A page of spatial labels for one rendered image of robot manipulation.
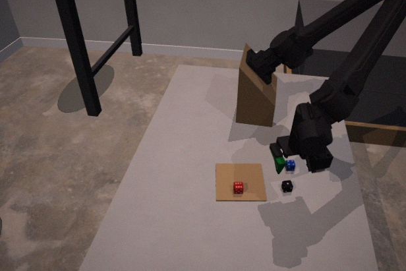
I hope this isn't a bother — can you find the tan flat mat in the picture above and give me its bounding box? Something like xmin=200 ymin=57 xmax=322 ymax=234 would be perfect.
xmin=216 ymin=164 xmax=266 ymax=201

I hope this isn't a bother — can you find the blue die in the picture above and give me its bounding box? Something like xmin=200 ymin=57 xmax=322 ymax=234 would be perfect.
xmin=285 ymin=160 xmax=295 ymax=171

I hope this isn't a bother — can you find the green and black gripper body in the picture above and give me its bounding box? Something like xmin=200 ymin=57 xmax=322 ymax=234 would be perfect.
xmin=270 ymin=133 xmax=305 ymax=160

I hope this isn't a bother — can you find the red die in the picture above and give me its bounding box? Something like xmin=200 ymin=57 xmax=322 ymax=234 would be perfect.
xmin=233 ymin=182 xmax=243 ymax=194

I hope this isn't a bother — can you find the black die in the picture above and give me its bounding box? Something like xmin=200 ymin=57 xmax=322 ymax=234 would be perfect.
xmin=281 ymin=180 xmax=293 ymax=193

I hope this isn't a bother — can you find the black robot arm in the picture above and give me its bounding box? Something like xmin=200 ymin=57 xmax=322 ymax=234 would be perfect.
xmin=246 ymin=0 xmax=406 ymax=173

